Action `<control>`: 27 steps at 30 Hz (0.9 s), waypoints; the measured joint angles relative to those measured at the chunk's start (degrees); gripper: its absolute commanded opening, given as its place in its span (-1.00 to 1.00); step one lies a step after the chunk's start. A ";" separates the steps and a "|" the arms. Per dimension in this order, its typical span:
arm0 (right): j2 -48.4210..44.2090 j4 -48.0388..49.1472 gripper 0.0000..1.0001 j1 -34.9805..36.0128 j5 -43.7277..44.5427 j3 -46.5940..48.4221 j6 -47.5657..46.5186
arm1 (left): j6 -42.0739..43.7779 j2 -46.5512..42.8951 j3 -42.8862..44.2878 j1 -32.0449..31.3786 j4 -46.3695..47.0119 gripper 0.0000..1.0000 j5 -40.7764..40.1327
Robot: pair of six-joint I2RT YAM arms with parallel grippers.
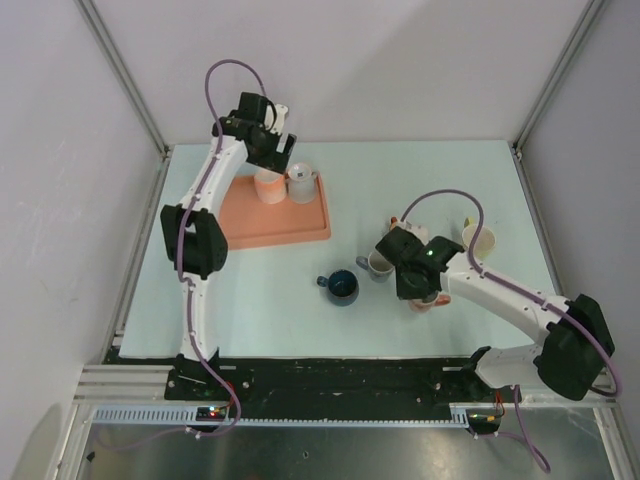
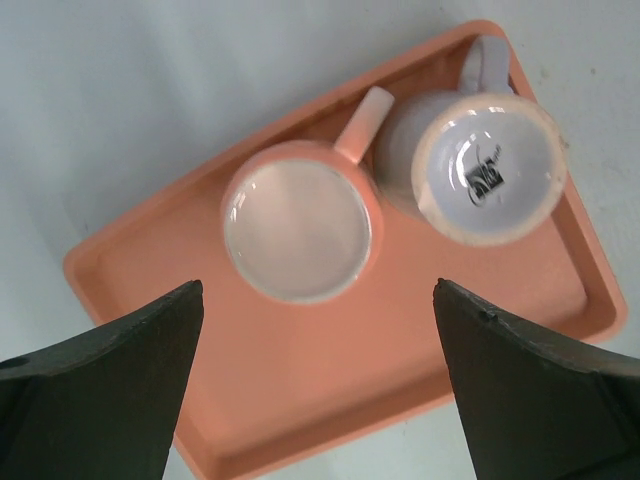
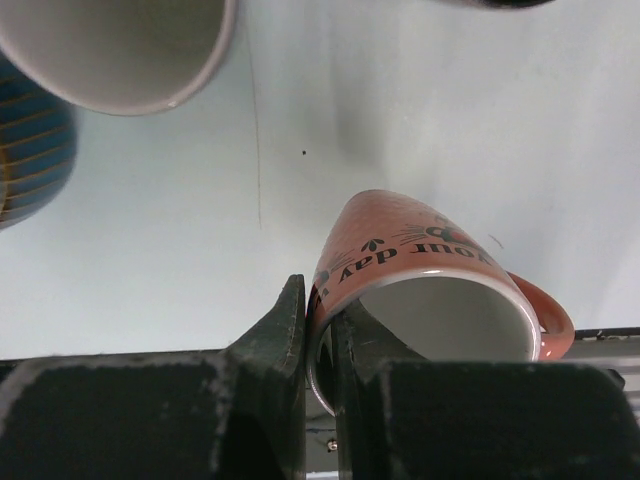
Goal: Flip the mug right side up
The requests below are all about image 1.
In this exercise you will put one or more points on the grey blue mug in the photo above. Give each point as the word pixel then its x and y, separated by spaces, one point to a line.
pixel 377 267

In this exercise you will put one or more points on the clear glass mug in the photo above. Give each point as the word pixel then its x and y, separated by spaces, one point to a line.
pixel 301 183

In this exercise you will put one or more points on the right aluminium frame post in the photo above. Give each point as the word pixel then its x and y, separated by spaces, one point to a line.
pixel 569 53

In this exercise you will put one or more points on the aluminium frame post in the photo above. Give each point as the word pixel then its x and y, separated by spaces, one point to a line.
pixel 569 53
pixel 116 62

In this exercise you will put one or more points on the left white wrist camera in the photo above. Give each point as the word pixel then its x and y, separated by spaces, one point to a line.
pixel 275 118

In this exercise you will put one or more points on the white cable duct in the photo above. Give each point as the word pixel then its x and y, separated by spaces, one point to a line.
pixel 209 416

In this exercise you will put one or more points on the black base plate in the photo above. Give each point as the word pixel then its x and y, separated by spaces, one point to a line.
pixel 344 409

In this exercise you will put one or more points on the small pink mug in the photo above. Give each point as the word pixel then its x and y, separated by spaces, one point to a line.
pixel 425 305

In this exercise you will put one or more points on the left aluminium frame post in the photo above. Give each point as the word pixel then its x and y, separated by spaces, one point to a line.
pixel 116 62

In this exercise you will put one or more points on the yellow faceted mug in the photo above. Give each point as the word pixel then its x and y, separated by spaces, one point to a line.
pixel 485 242

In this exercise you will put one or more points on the aluminium front rail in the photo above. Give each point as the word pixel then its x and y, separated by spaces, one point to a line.
pixel 125 385

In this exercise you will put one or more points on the salmon plastic tray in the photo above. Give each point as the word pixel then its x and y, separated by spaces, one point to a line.
pixel 249 223

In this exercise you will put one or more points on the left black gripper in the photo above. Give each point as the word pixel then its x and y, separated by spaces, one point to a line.
pixel 274 161

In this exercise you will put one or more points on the dark blue mug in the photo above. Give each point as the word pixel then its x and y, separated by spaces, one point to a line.
pixel 342 287

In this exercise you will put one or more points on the large peach mug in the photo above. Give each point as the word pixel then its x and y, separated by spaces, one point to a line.
pixel 270 186

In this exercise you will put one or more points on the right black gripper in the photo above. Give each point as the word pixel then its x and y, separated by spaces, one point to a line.
pixel 405 292

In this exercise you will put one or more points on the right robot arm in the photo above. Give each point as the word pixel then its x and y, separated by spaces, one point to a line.
pixel 571 342

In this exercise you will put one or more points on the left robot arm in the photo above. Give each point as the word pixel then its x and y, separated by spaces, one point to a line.
pixel 193 237

